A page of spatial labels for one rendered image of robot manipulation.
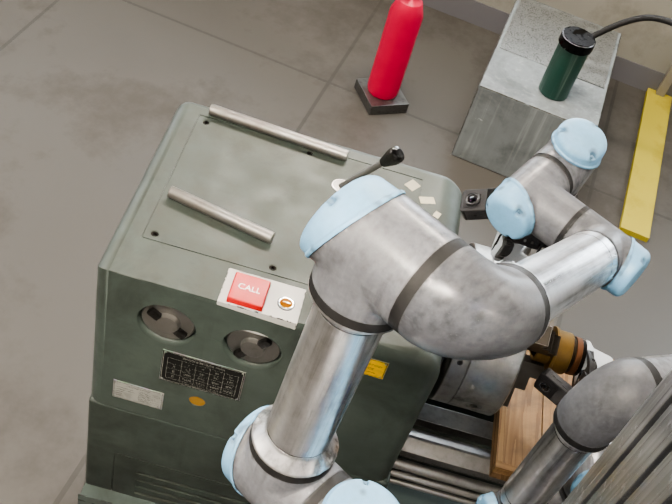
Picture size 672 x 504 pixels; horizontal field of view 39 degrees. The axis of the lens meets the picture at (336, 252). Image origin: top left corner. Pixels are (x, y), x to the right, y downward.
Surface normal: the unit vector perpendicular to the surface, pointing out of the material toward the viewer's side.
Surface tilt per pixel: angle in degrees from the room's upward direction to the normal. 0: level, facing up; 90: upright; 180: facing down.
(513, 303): 40
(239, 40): 0
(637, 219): 0
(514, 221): 102
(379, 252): 49
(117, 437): 90
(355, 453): 90
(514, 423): 0
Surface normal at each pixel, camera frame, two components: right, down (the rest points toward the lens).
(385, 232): -0.10, -0.40
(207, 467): -0.18, 0.69
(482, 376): -0.11, 0.46
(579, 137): 0.16, -0.47
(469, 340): 0.12, 0.61
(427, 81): 0.22, -0.66
